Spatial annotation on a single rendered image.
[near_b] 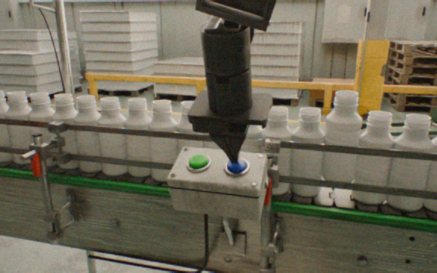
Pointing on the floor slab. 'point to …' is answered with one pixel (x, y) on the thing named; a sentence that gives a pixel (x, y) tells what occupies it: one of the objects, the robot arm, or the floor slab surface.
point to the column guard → (371, 75)
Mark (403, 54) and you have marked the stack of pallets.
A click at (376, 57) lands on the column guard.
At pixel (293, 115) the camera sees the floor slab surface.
